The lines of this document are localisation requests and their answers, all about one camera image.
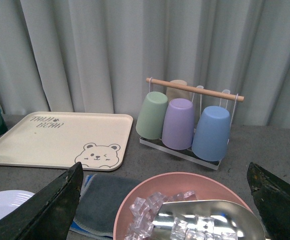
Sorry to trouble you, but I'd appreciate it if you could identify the clear ice cubes pile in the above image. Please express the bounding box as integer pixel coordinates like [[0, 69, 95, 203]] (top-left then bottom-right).
[[124, 190, 240, 240]]

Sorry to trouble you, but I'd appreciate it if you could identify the purple plastic cup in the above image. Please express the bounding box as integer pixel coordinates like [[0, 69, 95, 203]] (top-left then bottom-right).
[[162, 98, 194, 150]]

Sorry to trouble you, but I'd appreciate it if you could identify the beige plastic cup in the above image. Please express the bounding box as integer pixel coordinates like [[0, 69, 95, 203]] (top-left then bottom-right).
[[166, 79, 190, 102]]

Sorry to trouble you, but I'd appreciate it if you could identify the cream bear serving tray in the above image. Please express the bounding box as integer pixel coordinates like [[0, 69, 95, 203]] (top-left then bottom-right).
[[0, 111, 133, 172]]

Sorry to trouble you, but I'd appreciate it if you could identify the blue plastic cup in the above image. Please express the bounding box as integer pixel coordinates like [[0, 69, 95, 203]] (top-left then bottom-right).
[[191, 106, 230, 162]]

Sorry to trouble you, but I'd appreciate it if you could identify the white ribbed plate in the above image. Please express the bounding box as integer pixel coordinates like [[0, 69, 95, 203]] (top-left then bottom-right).
[[0, 190, 34, 220]]

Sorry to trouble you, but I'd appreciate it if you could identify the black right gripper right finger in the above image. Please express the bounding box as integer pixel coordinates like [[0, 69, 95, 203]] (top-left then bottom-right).
[[246, 162, 290, 240]]

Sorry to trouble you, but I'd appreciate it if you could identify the pink bowl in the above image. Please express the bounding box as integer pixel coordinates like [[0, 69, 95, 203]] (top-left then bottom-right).
[[113, 172, 250, 240]]

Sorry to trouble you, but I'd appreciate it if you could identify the grey blue folded cloth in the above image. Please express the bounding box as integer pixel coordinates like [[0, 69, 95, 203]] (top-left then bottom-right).
[[70, 173, 140, 240]]

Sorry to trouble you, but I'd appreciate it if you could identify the grey curtain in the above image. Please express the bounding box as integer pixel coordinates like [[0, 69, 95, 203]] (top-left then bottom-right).
[[0, 0, 290, 128]]

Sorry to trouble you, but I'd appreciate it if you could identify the green plastic cup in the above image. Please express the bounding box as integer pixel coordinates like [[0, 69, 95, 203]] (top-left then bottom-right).
[[136, 91, 168, 140]]

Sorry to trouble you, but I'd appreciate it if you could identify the metal ice scoop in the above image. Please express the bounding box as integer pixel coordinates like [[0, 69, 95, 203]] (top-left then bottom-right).
[[150, 200, 266, 240]]

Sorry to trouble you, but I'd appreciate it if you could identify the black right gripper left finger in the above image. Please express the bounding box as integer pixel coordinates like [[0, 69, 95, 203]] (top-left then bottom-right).
[[0, 162, 84, 240]]

